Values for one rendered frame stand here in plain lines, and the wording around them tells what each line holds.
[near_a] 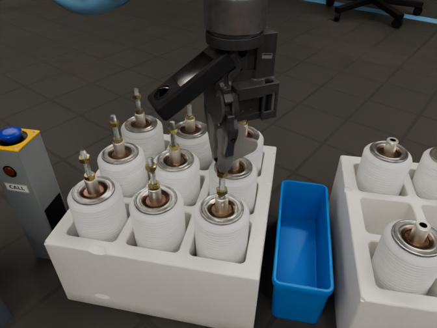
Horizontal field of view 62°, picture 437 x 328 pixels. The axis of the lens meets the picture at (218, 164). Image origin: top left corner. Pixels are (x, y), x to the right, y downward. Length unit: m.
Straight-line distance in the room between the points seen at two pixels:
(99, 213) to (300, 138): 0.81
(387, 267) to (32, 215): 0.68
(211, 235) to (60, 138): 0.86
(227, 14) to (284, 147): 0.84
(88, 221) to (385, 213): 0.59
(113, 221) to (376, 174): 0.53
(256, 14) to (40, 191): 0.56
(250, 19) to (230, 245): 0.36
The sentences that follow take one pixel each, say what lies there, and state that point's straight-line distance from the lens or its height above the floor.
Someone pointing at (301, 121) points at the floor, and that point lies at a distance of 1.39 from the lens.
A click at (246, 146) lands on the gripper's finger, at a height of 0.39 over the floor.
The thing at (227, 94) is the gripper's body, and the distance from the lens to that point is 0.47.
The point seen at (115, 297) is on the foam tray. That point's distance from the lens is 0.79.
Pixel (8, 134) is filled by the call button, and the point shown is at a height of 0.33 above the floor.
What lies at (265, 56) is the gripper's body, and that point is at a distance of 0.49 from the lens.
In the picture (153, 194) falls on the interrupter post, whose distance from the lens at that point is 0.63.
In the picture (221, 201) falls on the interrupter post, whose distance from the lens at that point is 0.60.
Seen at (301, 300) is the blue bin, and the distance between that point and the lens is 0.74.
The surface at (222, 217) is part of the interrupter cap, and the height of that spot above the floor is 0.25.
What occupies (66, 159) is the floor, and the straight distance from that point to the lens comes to 1.25.
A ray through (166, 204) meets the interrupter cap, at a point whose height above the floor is 0.25.
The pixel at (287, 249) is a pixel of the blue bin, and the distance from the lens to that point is 0.90.
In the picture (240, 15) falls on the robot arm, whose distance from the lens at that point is 0.43.
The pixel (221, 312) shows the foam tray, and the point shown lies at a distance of 0.73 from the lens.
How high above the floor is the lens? 0.69
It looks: 37 degrees down
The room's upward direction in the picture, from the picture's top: straight up
